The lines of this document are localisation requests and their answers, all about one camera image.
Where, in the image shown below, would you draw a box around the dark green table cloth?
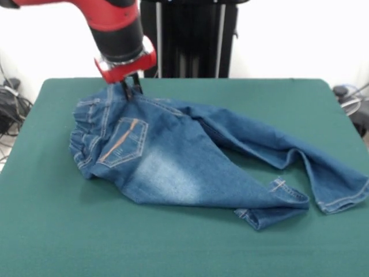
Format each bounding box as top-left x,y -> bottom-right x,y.
0,77 -> 369,277

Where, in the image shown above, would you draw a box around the blue denim jeans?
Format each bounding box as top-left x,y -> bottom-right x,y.
68,84 -> 369,232

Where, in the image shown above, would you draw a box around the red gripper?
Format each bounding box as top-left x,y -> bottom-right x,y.
93,36 -> 158,102

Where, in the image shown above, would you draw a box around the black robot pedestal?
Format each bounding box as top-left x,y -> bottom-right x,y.
135,0 -> 240,79

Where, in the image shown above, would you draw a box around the black cable tangle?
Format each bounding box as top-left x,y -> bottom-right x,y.
0,86 -> 33,138

